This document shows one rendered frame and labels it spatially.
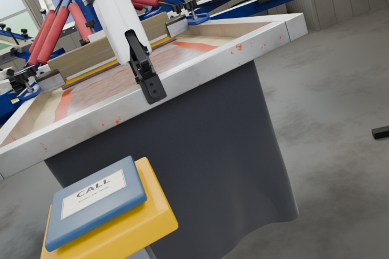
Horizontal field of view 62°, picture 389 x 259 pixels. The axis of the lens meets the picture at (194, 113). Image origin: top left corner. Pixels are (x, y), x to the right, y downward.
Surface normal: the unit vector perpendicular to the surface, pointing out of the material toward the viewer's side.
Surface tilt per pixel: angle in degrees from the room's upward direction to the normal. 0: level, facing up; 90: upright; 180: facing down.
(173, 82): 89
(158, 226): 90
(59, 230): 0
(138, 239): 90
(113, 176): 0
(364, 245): 0
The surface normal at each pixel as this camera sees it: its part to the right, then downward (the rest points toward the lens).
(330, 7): 0.13, 0.33
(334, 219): -0.36, -0.86
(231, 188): 0.65, 0.18
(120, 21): 0.33, 0.18
